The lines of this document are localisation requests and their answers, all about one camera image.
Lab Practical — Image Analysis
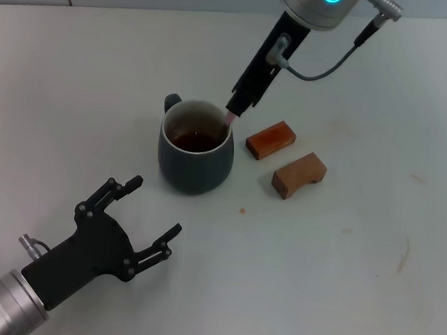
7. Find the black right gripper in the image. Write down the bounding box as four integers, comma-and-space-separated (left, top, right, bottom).
225, 6, 313, 122

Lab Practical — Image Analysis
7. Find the pink handled metal spoon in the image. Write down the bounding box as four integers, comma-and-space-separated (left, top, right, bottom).
221, 110, 238, 139

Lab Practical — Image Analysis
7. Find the dark grey ceramic mug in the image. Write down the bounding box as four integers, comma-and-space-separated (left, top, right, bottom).
154, 92, 239, 198

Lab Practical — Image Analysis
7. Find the light brown arched wooden block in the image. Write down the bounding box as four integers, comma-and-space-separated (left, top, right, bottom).
270, 148, 330, 203

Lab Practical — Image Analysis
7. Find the gripper cable with plug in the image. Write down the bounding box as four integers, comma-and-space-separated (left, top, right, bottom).
16, 233, 52, 263
264, 0, 406, 90

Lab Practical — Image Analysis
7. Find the left gripper cable with plug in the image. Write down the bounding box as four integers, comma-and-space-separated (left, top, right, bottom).
16, 233, 52, 263

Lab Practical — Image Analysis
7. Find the right gripper cable with plug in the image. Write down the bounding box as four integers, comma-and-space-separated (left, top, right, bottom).
264, 0, 406, 90

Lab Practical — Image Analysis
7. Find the reddish brown flat wooden block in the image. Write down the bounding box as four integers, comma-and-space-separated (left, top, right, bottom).
243, 117, 299, 165

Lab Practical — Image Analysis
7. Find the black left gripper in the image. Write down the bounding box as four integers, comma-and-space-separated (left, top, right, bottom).
18, 166, 188, 323

